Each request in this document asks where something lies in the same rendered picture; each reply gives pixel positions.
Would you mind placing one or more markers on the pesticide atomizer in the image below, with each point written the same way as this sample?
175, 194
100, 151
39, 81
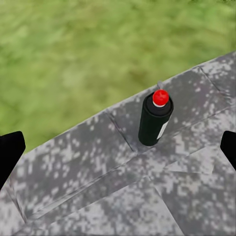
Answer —
157, 110

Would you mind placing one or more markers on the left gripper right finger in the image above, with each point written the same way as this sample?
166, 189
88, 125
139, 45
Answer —
228, 146

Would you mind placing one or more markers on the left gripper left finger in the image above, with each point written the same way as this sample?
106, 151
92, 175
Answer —
12, 147

